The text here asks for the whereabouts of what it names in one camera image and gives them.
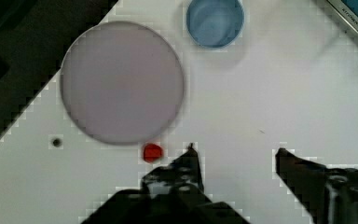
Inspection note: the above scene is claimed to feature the blue cup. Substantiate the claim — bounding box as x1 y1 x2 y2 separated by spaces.
185 0 245 49

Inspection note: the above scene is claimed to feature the red toy strawberry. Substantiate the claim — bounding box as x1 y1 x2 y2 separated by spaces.
143 143 163 163

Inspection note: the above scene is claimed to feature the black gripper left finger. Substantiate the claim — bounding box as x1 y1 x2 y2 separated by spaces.
81 144 249 224

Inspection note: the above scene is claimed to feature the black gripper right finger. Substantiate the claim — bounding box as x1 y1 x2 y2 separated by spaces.
275 148 358 224

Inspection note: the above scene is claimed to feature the lilac round plate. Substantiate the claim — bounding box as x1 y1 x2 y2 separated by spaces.
60 21 186 145

